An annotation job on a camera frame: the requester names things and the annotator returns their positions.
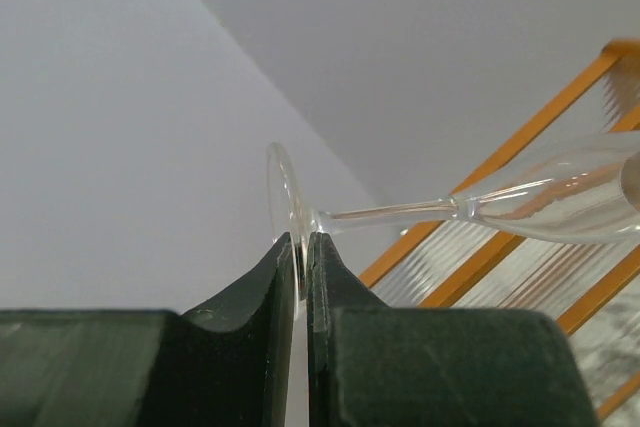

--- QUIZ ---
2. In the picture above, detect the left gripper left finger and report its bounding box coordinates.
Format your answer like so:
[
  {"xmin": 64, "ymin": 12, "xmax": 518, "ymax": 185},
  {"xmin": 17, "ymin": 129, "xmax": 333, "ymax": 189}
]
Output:
[{"xmin": 1, "ymin": 235, "xmax": 294, "ymax": 426}]

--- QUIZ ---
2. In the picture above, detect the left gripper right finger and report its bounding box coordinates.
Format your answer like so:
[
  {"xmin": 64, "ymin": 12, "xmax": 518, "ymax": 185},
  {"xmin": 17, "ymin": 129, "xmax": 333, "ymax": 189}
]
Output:
[{"xmin": 307, "ymin": 233, "xmax": 599, "ymax": 427}]

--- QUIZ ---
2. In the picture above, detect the clear wine glass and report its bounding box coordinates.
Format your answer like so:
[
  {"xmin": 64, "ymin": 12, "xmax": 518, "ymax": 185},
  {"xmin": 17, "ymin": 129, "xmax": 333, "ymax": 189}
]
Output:
[{"xmin": 267, "ymin": 131, "xmax": 639, "ymax": 302}]

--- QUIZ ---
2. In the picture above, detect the wooden shelf rack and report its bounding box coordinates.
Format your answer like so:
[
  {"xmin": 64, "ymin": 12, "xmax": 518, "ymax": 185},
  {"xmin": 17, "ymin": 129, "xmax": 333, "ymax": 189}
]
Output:
[{"xmin": 361, "ymin": 39, "xmax": 639, "ymax": 426}]

